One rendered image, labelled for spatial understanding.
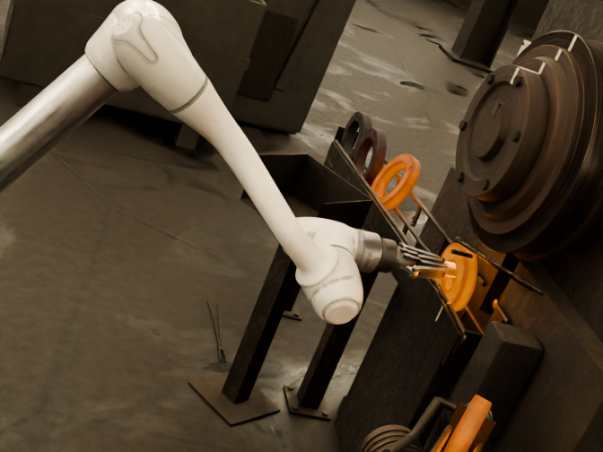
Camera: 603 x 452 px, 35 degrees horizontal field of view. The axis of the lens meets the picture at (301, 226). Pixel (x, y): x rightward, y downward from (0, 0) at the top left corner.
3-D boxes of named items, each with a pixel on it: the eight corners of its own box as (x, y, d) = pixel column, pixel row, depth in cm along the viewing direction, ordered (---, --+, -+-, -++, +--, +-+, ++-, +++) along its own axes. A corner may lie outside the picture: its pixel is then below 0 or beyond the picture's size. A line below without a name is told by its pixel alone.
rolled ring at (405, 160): (400, 145, 282) (408, 152, 283) (361, 194, 284) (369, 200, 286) (421, 163, 265) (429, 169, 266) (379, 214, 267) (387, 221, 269)
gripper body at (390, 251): (365, 258, 216) (403, 266, 219) (374, 277, 209) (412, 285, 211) (376, 230, 213) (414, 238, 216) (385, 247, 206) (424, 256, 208)
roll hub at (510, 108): (460, 169, 212) (514, 53, 202) (503, 226, 188) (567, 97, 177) (438, 162, 211) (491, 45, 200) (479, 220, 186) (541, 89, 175)
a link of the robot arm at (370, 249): (349, 276, 207) (374, 281, 209) (362, 240, 204) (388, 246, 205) (341, 256, 215) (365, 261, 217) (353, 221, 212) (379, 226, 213)
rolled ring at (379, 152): (383, 135, 281) (393, 138, 282) (365, 121, 298) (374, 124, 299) (362, 193, 286) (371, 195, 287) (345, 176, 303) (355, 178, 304)
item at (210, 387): (227, 360, 293) (307, 153, 266) (283, 413, 279) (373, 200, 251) (176, 372, 278) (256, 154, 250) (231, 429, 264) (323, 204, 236)
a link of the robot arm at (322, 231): (339, 253, 217) (348, 290, 206) (275, 239, 212) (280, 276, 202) (355, 215, 211) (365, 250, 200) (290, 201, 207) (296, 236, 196)
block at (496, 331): (485, 420, 203) (535, 328, 194) (498, 445, 196) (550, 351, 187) (441, 411, 200) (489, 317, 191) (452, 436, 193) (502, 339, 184)
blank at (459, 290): (462, 234, 222) (449, 231, 221) (485, 262, 208) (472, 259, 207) (440, 292, 227) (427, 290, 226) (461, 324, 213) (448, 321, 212)
